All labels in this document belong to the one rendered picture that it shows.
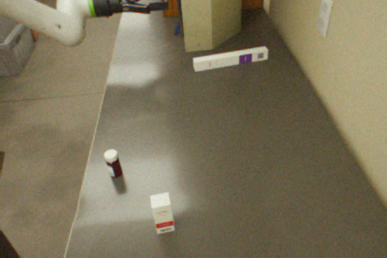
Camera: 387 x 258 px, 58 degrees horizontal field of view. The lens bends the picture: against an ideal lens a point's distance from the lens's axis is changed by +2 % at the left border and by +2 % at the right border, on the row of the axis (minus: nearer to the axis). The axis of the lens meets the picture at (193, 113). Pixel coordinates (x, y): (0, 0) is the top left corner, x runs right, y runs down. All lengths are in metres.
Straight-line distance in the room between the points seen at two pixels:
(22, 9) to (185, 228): 0.85
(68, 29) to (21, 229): 1.27
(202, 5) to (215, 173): 0.68
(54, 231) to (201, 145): 1.31
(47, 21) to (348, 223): 1.05
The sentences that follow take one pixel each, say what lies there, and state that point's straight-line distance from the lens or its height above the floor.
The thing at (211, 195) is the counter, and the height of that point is 0.94.
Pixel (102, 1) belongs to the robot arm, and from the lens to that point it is 1.37.
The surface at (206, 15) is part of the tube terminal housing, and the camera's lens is 1.36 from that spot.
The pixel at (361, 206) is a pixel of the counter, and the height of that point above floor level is 0.94.
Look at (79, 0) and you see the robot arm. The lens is 1.38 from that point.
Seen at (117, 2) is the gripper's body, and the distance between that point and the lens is 1.36.
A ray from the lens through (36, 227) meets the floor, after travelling 2.18.
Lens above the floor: 1.62
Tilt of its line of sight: 39 degrees down
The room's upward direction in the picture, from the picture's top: 5 degrees counter-clockwise
